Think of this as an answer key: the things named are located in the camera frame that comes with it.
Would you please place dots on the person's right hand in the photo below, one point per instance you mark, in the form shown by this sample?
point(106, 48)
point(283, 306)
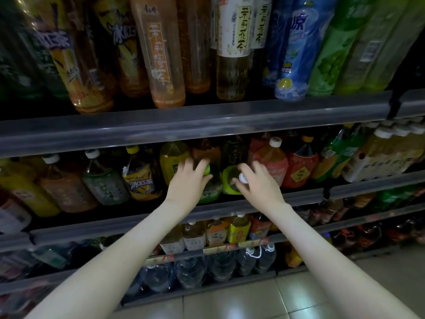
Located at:
point(262, 190)

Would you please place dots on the person's left hand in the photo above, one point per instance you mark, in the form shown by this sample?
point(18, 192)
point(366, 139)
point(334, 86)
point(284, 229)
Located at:
point(188, 186)

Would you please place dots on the person's right forearm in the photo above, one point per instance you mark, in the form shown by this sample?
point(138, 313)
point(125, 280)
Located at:
point(338, 269)

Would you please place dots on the green tea bottle white cap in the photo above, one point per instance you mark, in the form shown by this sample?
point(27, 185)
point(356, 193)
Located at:
point(230, 188)

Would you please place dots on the dark grey store shelving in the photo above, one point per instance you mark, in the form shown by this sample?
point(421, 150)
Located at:
point(199, 119)

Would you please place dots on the row of large water jugs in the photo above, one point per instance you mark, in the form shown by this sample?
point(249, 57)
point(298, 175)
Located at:
point(192, 269)

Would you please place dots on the person's left forearm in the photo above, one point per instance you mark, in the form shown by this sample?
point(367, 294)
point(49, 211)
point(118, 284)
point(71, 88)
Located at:
point(106, 269)

